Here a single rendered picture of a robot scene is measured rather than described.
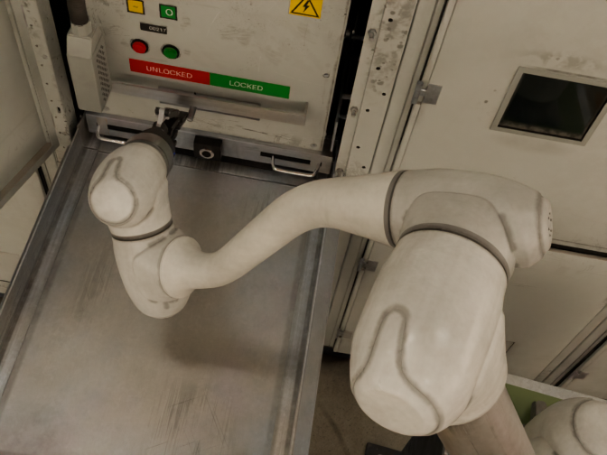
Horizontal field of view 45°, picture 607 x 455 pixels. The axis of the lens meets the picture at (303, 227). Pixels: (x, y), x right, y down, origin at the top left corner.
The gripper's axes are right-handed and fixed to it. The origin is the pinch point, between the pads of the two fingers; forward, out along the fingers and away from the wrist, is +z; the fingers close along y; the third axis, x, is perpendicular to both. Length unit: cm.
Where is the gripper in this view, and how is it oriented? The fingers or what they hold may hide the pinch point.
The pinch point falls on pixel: (176, 119)
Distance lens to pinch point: 149.1
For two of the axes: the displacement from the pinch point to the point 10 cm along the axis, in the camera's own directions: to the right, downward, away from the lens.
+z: 0.7, -4.4, 9.0
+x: 9.8, 1.7, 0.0
